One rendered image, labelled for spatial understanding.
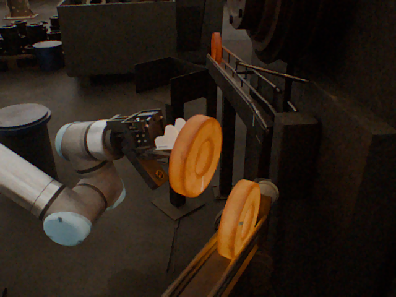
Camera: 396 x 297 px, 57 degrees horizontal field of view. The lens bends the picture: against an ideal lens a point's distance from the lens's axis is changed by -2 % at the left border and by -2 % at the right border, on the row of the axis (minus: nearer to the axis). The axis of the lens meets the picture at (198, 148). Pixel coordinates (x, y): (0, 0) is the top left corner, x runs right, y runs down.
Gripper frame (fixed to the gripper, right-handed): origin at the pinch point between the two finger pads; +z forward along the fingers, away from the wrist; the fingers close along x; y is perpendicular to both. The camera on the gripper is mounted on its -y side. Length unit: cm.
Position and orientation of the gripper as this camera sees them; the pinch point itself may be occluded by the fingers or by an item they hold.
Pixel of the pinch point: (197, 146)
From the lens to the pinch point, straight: 71.0
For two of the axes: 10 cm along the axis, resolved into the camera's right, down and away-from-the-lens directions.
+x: 4.8, -4.2, 7.7
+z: 8.4, -0.1, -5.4
